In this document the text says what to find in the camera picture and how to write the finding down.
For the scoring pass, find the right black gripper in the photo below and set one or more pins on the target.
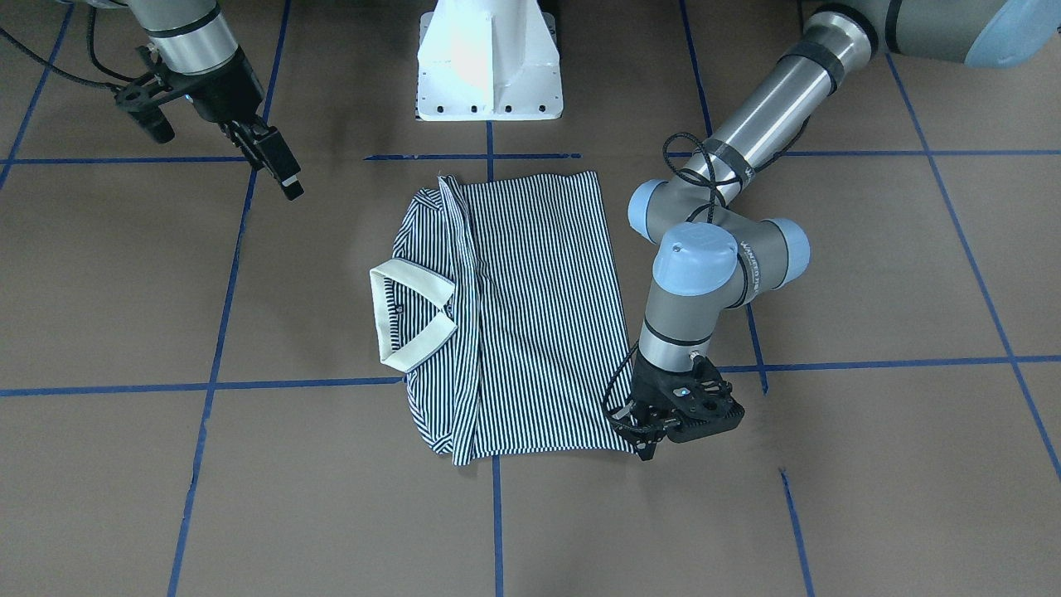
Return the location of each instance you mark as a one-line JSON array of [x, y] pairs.
[[230, 89]]

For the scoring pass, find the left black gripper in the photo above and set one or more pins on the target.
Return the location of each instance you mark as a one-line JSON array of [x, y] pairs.
[[649, 383]]

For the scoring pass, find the striped polo shirt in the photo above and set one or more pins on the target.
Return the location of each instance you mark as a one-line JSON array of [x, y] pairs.
[[501, 307]]

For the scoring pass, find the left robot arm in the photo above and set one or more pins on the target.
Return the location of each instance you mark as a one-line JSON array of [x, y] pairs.
[[924, 337]]

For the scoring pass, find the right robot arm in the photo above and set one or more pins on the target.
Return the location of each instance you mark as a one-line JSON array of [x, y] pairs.
[[193, 54]]

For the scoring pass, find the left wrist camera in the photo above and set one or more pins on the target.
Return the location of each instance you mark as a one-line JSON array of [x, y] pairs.
[[702, 408]]

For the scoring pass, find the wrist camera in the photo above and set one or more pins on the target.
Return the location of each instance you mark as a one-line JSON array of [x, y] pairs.
[[702, 408], [142, 99]]

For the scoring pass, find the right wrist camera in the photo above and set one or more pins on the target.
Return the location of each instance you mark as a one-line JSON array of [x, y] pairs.
[[142, 99]]

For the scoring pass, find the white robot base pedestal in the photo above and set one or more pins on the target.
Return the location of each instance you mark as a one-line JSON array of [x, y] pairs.
[[489, 61]]

